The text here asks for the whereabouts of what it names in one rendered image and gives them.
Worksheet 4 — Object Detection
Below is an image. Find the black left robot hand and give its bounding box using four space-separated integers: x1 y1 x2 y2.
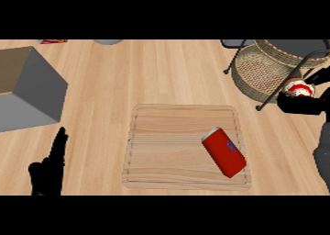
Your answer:
26 126 70 196

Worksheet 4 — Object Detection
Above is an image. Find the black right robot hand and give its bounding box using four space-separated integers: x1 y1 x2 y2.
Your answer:
275 63 330 116

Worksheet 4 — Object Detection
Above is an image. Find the red and white cupcake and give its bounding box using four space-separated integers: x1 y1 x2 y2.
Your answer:
282 76 316 99

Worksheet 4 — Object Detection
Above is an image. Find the tiered wicker basket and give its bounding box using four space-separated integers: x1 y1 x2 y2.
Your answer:
219 39 330 112

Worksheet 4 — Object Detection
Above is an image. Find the wooden cutting board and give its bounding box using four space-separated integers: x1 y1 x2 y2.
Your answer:
122 103 253 192

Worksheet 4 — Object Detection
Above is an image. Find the red can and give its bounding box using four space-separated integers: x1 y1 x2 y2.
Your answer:
200 126 247 179

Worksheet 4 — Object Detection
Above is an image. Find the grey box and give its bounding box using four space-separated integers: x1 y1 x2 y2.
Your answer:
0 46 69 135

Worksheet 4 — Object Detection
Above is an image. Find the red and yellow packet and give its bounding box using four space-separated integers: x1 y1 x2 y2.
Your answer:
36 39 69 45

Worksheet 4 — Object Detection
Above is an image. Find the grey round object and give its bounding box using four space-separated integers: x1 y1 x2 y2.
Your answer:
92 39 123 46

